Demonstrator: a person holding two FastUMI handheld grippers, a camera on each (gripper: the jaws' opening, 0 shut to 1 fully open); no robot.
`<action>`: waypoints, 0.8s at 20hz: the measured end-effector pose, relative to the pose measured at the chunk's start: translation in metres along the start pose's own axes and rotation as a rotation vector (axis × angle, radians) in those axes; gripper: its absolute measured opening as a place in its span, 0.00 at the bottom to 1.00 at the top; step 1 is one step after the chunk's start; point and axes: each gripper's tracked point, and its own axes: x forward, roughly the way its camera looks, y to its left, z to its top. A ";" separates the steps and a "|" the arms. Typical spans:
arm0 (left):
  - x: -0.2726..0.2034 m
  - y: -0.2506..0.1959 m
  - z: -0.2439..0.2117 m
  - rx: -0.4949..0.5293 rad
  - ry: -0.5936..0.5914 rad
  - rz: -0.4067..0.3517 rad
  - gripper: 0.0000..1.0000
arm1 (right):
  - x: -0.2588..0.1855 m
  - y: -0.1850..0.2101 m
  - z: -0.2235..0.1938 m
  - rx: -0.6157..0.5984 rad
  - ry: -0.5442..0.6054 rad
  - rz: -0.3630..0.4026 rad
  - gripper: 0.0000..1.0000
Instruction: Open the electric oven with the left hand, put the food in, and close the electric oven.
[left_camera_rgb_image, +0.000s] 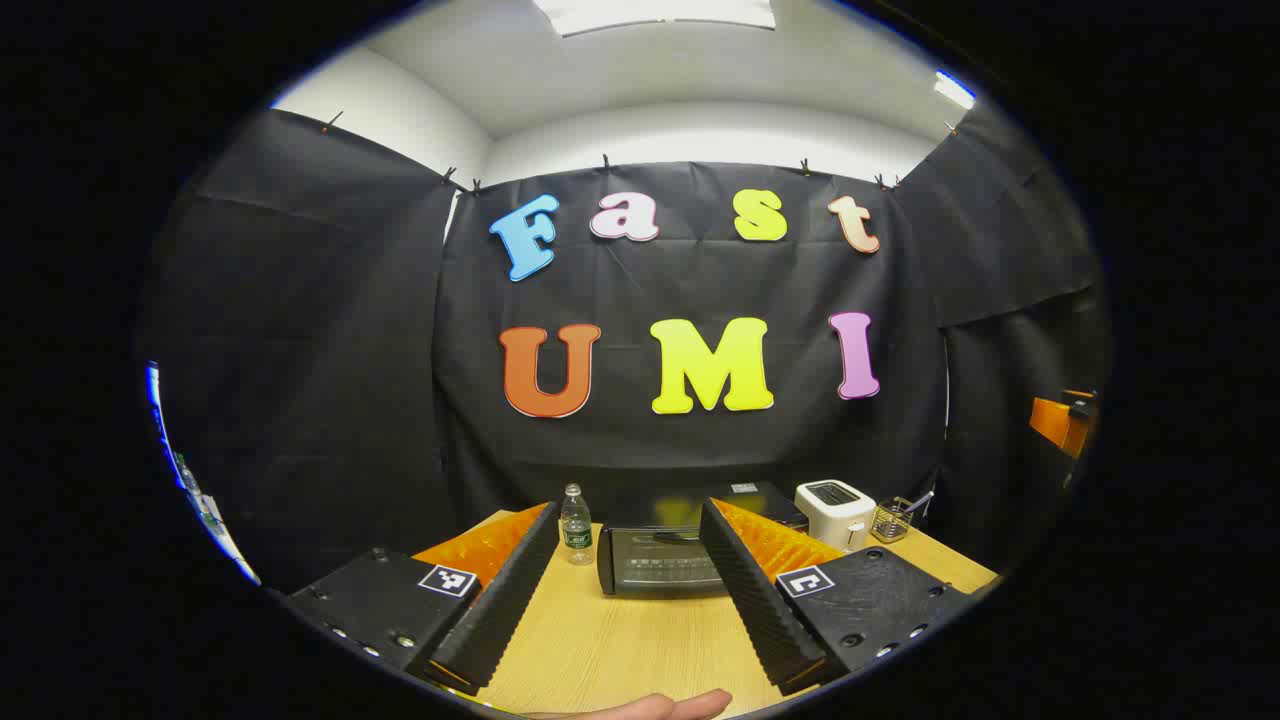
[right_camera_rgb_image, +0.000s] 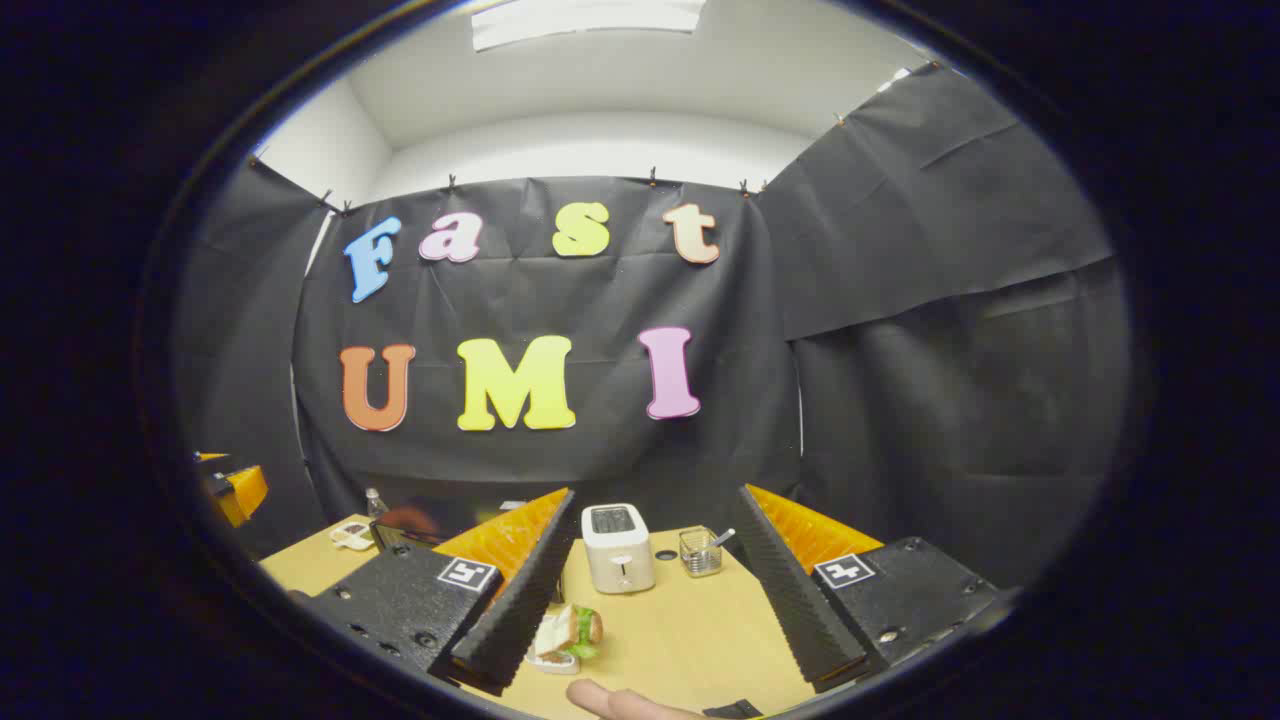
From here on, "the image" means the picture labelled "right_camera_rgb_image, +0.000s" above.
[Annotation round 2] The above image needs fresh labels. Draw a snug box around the white toaster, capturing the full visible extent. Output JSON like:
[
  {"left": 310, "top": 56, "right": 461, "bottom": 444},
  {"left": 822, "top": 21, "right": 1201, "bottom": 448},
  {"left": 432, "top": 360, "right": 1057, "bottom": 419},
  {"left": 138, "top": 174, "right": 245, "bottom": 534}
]
[{"left": 581, "top": 503, "right": 657, "bottom": 595}]

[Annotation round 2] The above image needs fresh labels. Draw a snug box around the black electric oven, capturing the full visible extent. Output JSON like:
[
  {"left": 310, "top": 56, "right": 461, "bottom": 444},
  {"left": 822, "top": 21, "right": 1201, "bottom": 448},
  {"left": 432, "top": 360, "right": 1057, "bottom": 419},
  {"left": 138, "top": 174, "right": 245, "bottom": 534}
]
[{"left": 370, "top": 497, "right": 567, "bottom": 606}]

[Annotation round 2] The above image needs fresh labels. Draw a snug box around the lettuce bread sandwich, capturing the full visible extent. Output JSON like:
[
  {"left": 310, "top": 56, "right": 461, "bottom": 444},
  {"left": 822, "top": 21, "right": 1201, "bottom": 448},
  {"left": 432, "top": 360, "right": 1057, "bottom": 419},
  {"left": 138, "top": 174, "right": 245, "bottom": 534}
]
[{"left": 535, "top": 603, "right": 604, "bottom": 663}]

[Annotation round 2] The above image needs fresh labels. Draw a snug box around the metal wire basket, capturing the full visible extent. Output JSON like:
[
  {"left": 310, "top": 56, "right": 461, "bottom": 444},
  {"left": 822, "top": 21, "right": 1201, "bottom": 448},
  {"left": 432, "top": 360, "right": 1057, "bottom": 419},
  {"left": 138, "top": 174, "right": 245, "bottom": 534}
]
[{"left": 679, "top": 527, "right": 724, "bottom": 578}]

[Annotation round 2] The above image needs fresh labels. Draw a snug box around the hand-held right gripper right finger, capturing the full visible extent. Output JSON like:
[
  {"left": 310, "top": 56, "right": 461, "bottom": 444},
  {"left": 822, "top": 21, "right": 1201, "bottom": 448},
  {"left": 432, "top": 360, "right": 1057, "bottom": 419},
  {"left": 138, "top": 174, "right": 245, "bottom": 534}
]
[{"left": 732, "top": 484, "right": 1007, "bottom": 695}]

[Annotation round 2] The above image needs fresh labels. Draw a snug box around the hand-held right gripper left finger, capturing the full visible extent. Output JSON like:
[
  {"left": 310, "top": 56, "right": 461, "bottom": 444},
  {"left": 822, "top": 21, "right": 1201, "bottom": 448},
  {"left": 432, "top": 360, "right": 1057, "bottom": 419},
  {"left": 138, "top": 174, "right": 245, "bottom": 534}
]
[{"left": 300, "top": 487, "right": 579, "bottom": 698}]

